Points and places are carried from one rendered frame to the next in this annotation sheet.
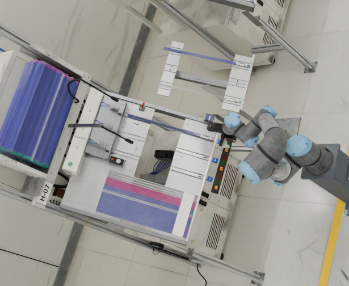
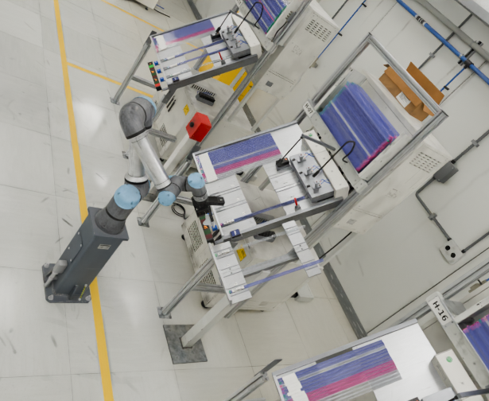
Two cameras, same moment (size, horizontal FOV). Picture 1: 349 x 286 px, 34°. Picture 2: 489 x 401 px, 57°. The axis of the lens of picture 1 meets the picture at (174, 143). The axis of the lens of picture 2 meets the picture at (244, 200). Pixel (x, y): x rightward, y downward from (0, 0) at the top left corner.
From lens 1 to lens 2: 2.54 m
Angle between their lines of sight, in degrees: 52
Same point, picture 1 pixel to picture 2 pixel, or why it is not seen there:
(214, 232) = (195, 234)
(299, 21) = not seen: outside the picture
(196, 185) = (211, 188)
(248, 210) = (180, 272)
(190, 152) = (232, 205)
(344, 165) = (85, 235)
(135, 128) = (289, 193)
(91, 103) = (335, 176)
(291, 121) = (180, 358)
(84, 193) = (287, 137)
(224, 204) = (200, 258)
